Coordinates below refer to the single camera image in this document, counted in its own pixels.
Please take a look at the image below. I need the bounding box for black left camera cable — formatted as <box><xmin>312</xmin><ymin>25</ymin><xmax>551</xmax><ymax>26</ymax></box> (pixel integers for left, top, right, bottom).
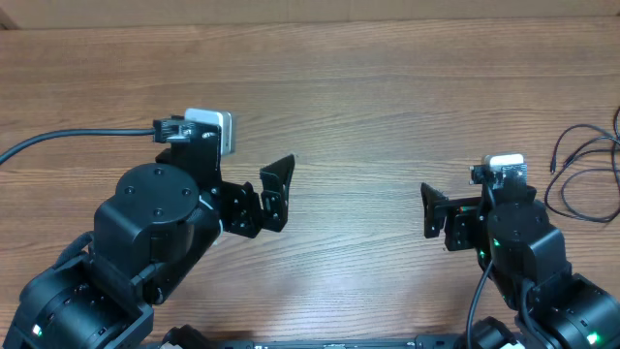
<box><xmin>0</xmin><ymin>127</ymin><xmax>157</xmax><ymax>166</ymax></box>

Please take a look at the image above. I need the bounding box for black camera cable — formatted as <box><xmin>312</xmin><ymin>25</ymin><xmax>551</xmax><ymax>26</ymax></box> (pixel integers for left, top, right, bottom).
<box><xmin>0</xmin><ymin>127</ymin><xmax>157</xmax><ymax>166</ymax></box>
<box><xmin>465</xmin><ymin>183</ymin><xmax>498</xmax><ymax>349</ymax></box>

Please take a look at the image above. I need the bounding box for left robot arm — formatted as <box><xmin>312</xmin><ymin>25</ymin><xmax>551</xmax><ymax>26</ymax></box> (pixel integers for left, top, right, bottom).
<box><xmin>3</xmin><ymin>155</ymin><xmax>295</xmax><ymax>348</ymax></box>

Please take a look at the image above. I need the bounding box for black right camera cable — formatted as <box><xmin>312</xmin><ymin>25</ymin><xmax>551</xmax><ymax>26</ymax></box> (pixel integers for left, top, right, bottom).
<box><xmin>465</xmin><ymin>183</ymin><xmax>498</xmax><ymax>349</ymax></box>

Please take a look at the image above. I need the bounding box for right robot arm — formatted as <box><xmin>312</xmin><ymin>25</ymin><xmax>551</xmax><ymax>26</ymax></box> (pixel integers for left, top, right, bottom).
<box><xmin>420</xmin><ymin>184</ymin><xmax>619</xmax><ymax>348</ymax></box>

